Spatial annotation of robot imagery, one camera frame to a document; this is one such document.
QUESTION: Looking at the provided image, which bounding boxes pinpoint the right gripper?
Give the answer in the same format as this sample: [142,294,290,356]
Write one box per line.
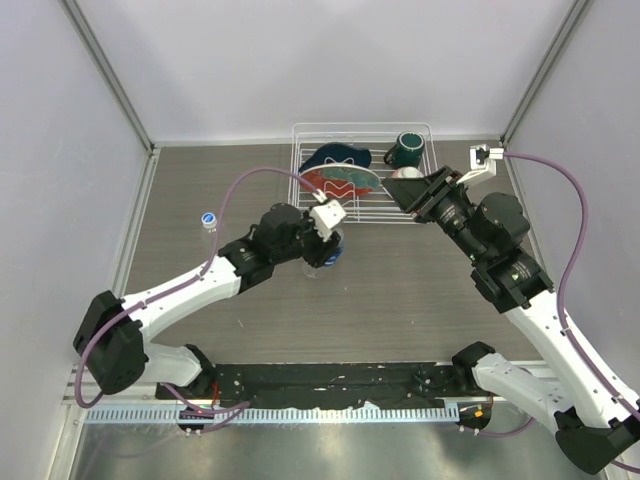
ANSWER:
[383,166,488,264]

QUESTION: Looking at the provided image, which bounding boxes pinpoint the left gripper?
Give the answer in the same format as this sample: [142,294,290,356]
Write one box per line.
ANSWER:
[273,207,341,268]

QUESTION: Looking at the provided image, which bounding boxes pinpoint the blue labelled plastic bottle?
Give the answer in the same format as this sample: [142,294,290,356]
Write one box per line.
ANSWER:
[302,228,345,279]

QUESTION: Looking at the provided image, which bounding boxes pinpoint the clear unlabelled plastic bottle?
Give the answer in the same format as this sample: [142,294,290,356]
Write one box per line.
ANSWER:
[201,213,229,260]

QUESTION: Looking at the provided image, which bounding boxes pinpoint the white blue bottle cap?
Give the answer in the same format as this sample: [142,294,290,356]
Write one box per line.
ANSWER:
[201,212,218,229]

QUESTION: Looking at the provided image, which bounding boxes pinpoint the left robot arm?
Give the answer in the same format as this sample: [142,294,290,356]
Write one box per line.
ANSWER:
[73,200,346,399]

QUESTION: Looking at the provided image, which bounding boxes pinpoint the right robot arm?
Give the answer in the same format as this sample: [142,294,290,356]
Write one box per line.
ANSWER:
[382,167,639,474]

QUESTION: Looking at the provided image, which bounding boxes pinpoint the pink patterned bowl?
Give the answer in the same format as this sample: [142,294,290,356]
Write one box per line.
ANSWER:
[391,166,424,179]

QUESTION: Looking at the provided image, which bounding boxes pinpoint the dark green mug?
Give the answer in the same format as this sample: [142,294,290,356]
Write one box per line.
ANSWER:
[383,131,425,169]

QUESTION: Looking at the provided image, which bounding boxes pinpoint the red teal plate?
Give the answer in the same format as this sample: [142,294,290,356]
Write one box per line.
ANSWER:
[300,164,381,199]

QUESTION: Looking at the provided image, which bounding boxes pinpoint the dark blue plate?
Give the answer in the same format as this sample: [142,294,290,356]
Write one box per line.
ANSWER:
[298,142,372,174]

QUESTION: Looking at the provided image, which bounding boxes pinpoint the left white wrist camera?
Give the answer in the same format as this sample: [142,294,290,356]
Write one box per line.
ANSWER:
[309,190,346,242]

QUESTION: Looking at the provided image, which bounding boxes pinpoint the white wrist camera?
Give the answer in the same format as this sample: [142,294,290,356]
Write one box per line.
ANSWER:
[309,190,346,242]
[457,144,505,188]

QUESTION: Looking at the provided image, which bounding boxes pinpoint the white wire dish rack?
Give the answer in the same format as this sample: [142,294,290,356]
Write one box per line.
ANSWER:
[288,122,438,225]

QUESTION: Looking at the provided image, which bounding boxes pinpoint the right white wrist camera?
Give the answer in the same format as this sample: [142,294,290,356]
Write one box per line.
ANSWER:
[457,144,505,188]

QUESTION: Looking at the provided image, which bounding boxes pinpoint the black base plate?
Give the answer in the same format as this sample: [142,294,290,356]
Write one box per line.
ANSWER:
[179,362,488,410]

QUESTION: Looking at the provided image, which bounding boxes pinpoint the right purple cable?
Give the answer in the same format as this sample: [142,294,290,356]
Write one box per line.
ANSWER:
[459,149,640,471]

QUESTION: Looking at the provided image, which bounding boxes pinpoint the purple cable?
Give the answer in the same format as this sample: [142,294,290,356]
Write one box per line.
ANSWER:
[73,167,324,432]
[459,149,640,471]

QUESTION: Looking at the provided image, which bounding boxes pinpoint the slotted cable duct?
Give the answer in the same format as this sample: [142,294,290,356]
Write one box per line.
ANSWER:
[84,403,459,425]

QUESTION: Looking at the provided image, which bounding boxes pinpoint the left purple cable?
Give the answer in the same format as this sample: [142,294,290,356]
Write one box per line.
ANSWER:
[73,167,324,432]

